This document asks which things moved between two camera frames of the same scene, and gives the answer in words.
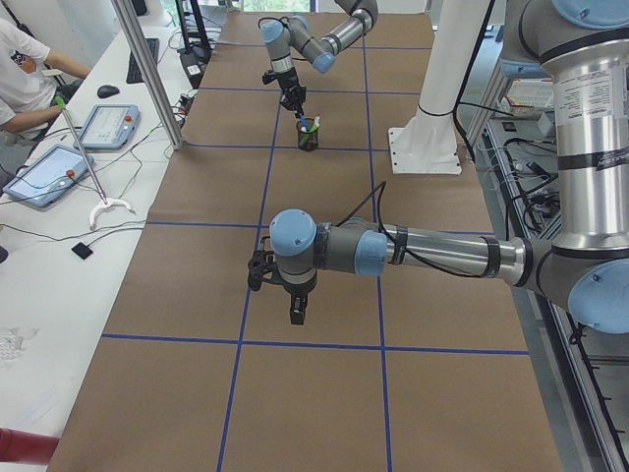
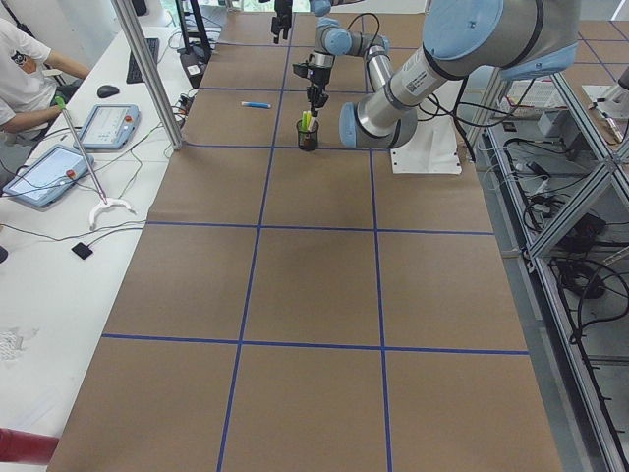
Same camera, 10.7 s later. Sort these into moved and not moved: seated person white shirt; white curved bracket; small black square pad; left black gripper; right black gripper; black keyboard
Moved: right black gripper; left black gripper
Not moved: white curved bracket; black keyboard; seated person white shirt; small black square pad
